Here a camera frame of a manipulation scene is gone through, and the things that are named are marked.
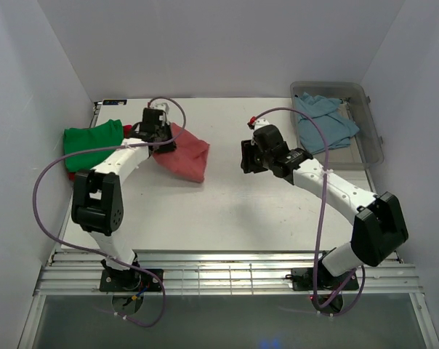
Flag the salmon pink t shirt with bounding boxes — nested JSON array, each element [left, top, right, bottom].
[[153, 130, 210, 183]]

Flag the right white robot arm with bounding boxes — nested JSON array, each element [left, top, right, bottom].
[[241, 121, 408, 289]]

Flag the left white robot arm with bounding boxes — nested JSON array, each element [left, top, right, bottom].
[[71, 103, 176, 291]]

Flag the folded red t shirt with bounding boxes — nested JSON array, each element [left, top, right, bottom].
[[67, 124, 133, 182]]

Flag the folded green t shirt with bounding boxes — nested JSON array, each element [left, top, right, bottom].
[[63, 119, 125, 174]]

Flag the blue label sticker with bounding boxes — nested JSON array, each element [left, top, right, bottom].
[[102, 100, 127, 105]]

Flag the blue t shirt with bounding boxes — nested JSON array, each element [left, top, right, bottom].
[[294, 92, 360, 154]]

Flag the clear plastic bin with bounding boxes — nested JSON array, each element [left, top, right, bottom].
[[290, 81, 384, 170]]

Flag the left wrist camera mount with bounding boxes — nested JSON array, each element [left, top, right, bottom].
[[148, 102, 169, 114]]

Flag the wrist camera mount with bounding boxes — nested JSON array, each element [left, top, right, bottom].
[[247, 116, 270, 132], [148, 102, 169, 114]]

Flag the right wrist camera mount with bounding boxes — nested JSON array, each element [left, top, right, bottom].
[[247, 116, 270, 132]]

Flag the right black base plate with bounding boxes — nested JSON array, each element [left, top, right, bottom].
[[285, 267, 359, 291]]

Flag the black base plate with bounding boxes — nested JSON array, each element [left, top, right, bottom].
[[99, 269, 164, 293], [285, 267, 359, 291]]

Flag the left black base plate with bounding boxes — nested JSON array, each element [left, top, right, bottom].
[[99, 269, 164, 293]]

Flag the aluminium table frame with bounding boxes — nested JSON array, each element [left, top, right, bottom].
[[17, 100, 439, 349]]

